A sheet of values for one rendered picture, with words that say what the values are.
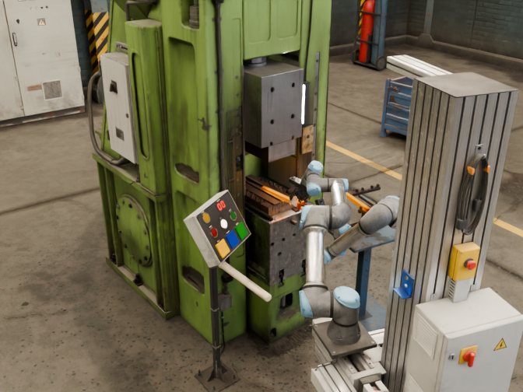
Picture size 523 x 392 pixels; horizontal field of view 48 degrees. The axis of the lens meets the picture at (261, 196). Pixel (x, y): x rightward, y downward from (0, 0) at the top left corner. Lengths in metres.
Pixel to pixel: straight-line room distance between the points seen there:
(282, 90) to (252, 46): 0.29
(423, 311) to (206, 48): 1.67
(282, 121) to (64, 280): 2.29
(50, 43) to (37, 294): 4.26
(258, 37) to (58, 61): 5.26
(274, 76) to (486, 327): 1.68
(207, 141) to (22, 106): 5.28
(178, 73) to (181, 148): 0.46
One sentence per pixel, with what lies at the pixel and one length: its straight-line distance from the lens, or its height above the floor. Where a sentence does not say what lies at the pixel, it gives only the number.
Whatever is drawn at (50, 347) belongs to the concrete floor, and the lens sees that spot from 4.20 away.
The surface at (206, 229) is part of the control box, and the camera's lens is 2.98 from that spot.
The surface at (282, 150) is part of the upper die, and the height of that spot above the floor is 1.32.
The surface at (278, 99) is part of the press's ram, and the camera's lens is 3.27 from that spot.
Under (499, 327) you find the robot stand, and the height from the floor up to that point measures 1.22.
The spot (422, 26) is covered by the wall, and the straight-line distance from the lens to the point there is 12.53.
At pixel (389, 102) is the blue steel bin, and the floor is 0.44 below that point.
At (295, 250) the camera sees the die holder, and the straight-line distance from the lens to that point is 3.69.
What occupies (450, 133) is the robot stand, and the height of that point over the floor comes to 1.91.
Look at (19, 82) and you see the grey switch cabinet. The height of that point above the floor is 0.54.
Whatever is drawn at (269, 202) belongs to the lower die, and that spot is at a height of 0.98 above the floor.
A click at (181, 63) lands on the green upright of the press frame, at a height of 1.78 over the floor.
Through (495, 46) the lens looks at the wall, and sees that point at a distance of 11.56.
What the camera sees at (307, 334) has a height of 0.00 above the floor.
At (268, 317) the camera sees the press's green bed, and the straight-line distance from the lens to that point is 3.85.
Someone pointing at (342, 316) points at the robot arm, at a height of 0.96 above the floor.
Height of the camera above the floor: 2.58
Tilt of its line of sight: 26 degrees down
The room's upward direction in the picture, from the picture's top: straight up
